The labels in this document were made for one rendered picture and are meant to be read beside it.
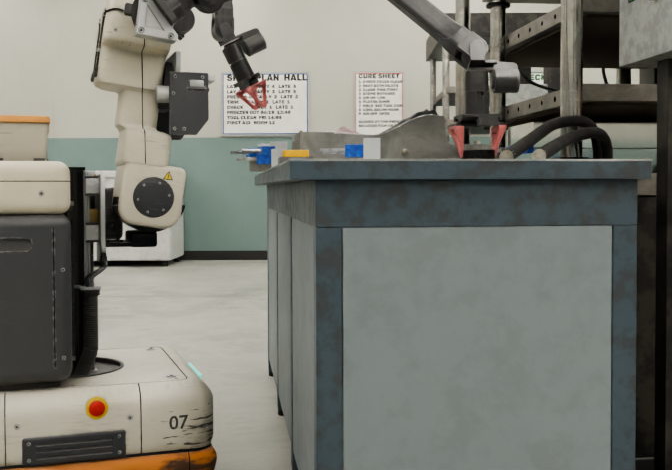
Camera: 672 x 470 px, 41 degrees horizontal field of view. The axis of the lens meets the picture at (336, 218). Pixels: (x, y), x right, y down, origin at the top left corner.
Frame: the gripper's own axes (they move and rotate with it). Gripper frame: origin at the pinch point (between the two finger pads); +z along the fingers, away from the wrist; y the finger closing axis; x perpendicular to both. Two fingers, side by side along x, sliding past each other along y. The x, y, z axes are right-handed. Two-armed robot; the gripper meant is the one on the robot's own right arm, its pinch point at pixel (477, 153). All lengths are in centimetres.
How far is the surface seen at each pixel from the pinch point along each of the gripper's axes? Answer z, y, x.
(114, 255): 61, -164, 689
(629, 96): -17, 55, 35
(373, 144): -1.6, -28.2, -17.6
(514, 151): 0.4, 3.5, -16.5
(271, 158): -1, -47, 36
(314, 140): -4.8, -37.2, 17.7
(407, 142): -4.0, -13.4, 17.6
